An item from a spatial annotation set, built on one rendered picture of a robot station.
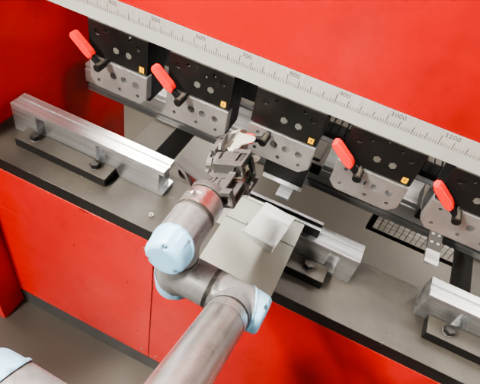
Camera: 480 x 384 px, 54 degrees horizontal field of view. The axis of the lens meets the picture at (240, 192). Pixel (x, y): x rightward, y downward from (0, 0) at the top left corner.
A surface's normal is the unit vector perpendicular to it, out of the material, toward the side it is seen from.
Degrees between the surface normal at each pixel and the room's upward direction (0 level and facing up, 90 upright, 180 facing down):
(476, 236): 90
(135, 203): 0
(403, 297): 0
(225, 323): 29
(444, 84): 90
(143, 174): 90
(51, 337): 0
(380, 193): 90
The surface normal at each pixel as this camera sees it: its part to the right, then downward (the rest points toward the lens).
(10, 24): 0.90, 0.40
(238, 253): 0.17, -0.67
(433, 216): -0.40, 0.62
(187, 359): 0.23, -0.91
